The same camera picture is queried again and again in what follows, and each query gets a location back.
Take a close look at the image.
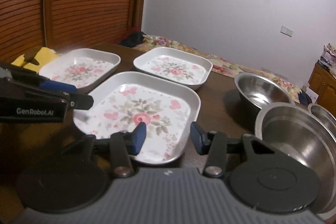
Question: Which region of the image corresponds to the floral square plate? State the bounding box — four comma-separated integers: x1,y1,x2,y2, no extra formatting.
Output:
133,47,213,90
73,72,201,165
39,48,121,94

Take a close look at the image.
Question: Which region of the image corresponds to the yellow plush toy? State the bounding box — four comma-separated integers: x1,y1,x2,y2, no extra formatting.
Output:
11,47,60,73

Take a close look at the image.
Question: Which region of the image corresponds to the far steel bowl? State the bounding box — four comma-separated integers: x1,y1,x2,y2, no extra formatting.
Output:
234,73,295,118

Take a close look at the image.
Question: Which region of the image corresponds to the near large steel bowl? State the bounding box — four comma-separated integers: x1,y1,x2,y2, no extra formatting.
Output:
255,102,335,220

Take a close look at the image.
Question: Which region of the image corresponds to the black clothing pile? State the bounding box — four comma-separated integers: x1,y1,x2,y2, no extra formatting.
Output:
118,27,145,48

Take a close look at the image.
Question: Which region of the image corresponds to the floral bed cover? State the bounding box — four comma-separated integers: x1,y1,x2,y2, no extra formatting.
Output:
135,35,301,103

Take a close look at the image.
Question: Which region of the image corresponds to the right edge steel bowl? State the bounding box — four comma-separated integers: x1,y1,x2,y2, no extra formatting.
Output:
308,103,336,136

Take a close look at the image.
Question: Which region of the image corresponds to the wooden sideboard cabinet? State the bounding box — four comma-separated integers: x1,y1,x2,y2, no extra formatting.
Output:
308,63,336,115

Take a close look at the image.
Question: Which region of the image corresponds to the pile of folded fabrics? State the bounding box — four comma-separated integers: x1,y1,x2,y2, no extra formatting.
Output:
320,43,336,68

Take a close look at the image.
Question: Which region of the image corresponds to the white wall switch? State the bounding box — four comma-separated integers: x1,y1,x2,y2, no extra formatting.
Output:
280,26,293,37

